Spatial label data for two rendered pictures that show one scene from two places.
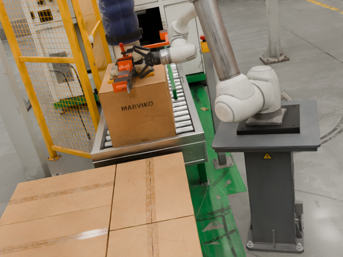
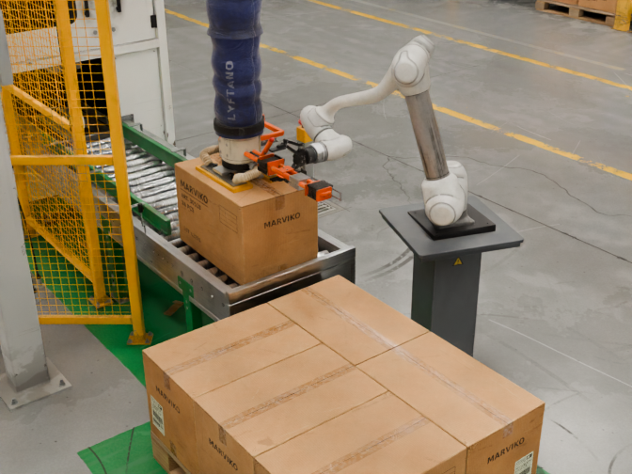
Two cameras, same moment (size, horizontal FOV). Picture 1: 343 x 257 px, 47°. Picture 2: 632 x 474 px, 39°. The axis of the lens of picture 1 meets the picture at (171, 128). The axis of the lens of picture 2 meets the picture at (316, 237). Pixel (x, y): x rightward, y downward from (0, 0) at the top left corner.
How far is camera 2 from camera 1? 248 cm
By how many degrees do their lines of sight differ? 34
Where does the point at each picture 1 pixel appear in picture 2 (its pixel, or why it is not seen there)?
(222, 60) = (437, 158)
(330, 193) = not seen: hidden behind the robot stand
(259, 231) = not seen: hidden behind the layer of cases
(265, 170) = (453, 278)
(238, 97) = (457, 197)
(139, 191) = (339, 323)
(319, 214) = not seen: hidden behind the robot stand
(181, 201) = (402, 323)
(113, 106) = (255, 223)
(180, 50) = (339, 144)
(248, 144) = (456, 247)
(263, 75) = (459, 171)
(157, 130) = (299, 251)
